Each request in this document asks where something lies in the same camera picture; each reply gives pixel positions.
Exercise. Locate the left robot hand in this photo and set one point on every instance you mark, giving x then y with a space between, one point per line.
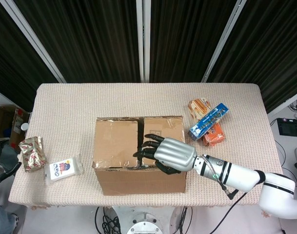
6 171

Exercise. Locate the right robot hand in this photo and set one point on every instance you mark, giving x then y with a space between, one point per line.
175 153

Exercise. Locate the large brown cardboard box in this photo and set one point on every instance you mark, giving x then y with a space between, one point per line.
138 180

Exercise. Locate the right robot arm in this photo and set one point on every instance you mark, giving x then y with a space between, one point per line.
238 173

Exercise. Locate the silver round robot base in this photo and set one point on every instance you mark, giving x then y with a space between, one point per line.
144 225

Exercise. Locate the orange snack packet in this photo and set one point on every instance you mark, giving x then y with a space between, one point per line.
215 139

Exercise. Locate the open cardboard box on floor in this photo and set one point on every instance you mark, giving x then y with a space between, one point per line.
4 122

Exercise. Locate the gold red-print foil bag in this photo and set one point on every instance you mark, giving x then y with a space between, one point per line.
32 153

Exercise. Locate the person in blue jeans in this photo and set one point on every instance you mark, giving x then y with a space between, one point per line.
0 217

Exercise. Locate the long blue carton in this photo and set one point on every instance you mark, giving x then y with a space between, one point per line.
208 122

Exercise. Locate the white round cap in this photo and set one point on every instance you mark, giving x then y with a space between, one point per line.
24 126

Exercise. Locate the beige wafer roll pack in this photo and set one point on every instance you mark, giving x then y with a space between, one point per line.
197 107

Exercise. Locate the clear pack with blue label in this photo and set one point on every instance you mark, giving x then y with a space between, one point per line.
63 169

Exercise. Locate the beige waffle tablecloth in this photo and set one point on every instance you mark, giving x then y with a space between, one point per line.
65 102

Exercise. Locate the black pleated curtain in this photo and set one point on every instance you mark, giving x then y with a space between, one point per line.
89 41
187 41
11 61
267 48

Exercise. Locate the black control console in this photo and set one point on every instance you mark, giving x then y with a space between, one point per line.
291 126

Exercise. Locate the white frame post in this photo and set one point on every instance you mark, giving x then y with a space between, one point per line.
284 102
143 41
223 41
33 41

